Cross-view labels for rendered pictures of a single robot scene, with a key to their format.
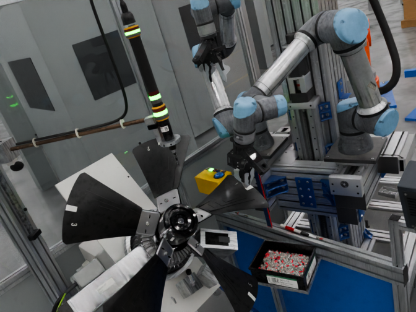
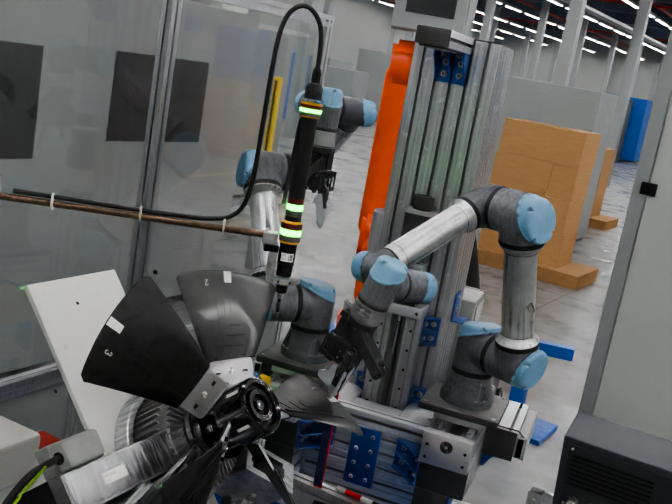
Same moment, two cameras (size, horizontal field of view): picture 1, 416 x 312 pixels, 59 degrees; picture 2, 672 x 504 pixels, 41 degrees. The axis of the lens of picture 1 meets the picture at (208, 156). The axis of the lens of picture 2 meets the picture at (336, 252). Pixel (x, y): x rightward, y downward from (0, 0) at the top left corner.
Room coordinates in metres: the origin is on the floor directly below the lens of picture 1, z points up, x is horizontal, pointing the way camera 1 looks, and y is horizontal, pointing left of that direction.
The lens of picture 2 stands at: (-0.55, 0.77, 1.92)
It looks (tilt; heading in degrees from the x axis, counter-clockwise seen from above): 12 degrees down; 335
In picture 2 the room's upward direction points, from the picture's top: 10 degrees clockwise
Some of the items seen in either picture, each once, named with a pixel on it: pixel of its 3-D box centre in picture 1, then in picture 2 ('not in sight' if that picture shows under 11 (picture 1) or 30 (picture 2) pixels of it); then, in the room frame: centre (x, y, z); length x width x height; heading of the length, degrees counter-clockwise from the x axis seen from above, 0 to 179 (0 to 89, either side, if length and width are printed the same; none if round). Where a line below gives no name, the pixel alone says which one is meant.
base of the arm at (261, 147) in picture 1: (258, 137); (307, 339); (1.81, -0.28, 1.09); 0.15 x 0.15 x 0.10
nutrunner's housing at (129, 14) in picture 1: (149, 81); (298, 183); (1.12, 0.10, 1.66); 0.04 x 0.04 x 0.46
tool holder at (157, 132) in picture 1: (163, 129); (281, 257); (1.13, 0.11, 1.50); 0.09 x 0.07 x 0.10; 74
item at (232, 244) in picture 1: (212, 244); (249, 476); (1.18, 0.08, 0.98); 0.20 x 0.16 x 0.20; 39
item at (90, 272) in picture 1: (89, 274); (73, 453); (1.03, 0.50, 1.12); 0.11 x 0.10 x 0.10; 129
